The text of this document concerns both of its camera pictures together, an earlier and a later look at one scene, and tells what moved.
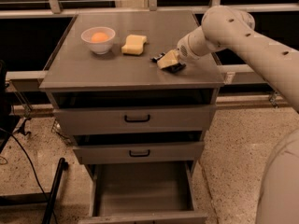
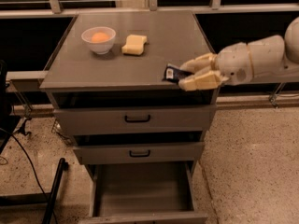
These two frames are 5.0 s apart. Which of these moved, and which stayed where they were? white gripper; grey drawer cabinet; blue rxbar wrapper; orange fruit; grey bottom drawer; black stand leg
Moved: white gripper; blue rxbar wrapper
Stayed: grey drawer cabinet; grey bottom drawer; black stand leg; orange fruit
